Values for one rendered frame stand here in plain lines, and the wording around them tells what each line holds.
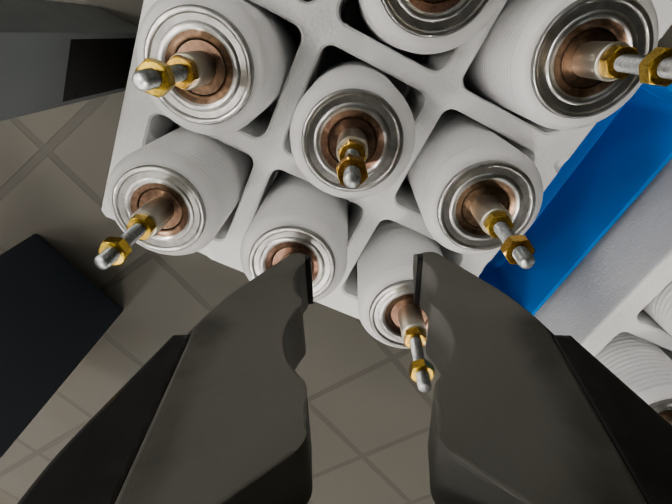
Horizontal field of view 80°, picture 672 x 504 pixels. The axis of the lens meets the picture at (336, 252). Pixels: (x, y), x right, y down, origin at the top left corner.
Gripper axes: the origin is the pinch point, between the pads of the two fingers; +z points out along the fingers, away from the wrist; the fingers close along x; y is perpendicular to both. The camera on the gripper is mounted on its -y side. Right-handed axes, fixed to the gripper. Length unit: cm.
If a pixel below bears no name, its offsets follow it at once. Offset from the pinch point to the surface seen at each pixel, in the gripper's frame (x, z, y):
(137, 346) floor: -40, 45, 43
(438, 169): 6.4, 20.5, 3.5
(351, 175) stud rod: -0.4, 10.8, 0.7
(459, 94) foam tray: 8.9, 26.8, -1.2
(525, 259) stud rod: 10.0, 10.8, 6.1
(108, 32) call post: -25.1, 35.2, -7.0
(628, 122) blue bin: 33, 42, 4
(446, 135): 8.0, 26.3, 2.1
